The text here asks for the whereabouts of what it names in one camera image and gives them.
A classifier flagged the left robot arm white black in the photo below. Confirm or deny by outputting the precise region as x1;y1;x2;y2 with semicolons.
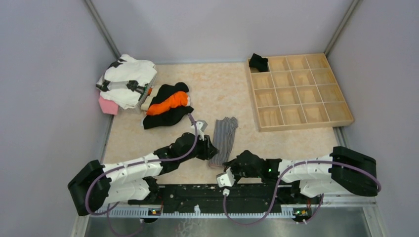
67;120;218;216

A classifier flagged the white black clothes pile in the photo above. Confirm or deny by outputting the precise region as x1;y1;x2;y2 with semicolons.
95;54;157;109

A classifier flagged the pink cloth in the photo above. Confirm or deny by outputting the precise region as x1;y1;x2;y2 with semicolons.
98;96;119;115

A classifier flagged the orange underwear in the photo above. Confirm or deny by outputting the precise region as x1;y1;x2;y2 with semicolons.
146;91;191;116

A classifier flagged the white perforated basket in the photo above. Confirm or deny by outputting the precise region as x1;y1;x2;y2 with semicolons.
119;75;157;114

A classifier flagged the wooden compartment tray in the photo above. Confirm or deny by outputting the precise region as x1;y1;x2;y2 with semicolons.
246;53;354;132

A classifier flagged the black boxer underwear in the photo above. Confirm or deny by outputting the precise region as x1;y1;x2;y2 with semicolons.
249;53;269;73

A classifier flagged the grey striped underwear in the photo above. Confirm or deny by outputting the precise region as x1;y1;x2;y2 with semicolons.
209;117;238;168

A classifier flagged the black metal base rail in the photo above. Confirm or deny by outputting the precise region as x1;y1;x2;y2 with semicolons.
78;183;377;225

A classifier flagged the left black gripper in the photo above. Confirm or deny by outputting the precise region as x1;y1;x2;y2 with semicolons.
179;132;219;163

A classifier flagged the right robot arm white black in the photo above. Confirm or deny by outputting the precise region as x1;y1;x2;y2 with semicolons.
216;146;381;203

